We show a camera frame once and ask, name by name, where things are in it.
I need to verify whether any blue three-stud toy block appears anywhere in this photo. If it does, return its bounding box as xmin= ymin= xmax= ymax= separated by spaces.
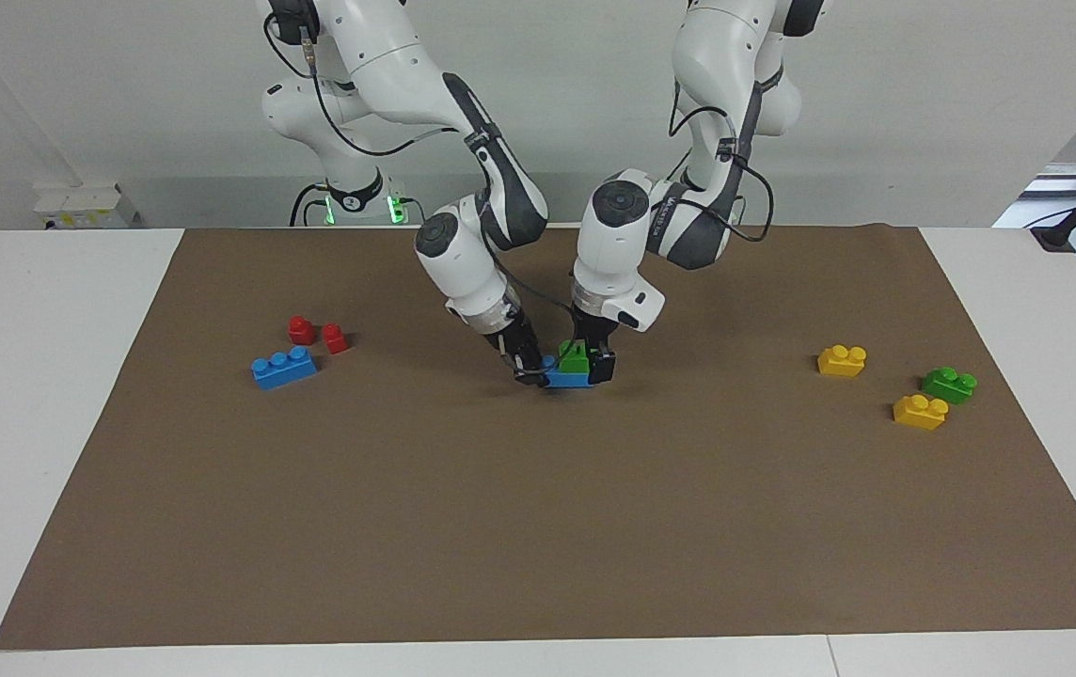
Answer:
xmin=251 ymin=345 xmax=320 ymax=390
xmin=541 ymin=354 xmax=595 ymax=390

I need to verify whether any yellow two-stud toy block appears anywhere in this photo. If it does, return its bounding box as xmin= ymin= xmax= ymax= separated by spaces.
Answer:
xmin=893 ymin=394 xmax=950 ymax=432
xmin=816 ymin=344 xmax=868 ymax=378

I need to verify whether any brown table mat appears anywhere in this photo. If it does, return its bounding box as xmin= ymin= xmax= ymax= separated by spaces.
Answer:
xmin=0 ymin=224 xmax=1076 ymax=652

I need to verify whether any white power box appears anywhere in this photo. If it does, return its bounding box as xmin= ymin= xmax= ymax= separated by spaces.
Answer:
xmin=35 ymin=183 xmax=139 ymax=230

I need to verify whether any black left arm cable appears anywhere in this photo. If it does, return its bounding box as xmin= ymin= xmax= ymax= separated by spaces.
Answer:
xmin=668 ymin=80 xmax=776 ymax=244

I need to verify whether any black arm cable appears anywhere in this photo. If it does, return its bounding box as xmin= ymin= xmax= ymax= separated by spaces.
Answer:
xmin=263 ymin=9 xmax=581 ymax=317
xmin=668 ymin=80 xmax=776 ymax=244

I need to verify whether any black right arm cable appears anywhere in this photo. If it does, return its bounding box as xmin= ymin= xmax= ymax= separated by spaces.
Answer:
xmin=263 ymin=9 xmax=581 ymax=317

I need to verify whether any black right base cable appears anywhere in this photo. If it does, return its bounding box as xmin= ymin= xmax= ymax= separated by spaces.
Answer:
xmin=290 ymin=183 xmax=330 ymax=227

